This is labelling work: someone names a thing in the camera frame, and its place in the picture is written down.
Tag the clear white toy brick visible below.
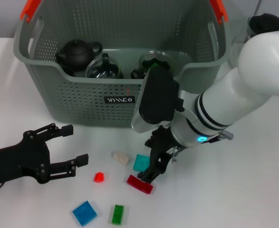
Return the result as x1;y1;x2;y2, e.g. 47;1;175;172
112;152;130;165

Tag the small red toy brick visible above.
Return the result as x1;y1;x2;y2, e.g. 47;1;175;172
93;172;106;183

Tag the grey perforated storage basket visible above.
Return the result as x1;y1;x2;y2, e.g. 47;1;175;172
12;0;231;128

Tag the glass pitcher with black handle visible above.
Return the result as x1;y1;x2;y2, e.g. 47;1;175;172
229;13;279;67

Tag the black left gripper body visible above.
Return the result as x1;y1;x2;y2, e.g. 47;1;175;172
0;130;51;189

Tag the black clay teapot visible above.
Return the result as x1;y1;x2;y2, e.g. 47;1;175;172
55;39;104;71

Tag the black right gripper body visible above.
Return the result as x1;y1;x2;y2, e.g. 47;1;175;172
144;125;185;165

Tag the blue square toy brick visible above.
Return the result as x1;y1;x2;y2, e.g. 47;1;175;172
72;200;98;226

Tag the dark red toy brick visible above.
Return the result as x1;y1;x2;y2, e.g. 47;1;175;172
126;175;154;195

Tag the teal square toy brick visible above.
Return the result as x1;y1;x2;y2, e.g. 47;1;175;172
133;153;152;172

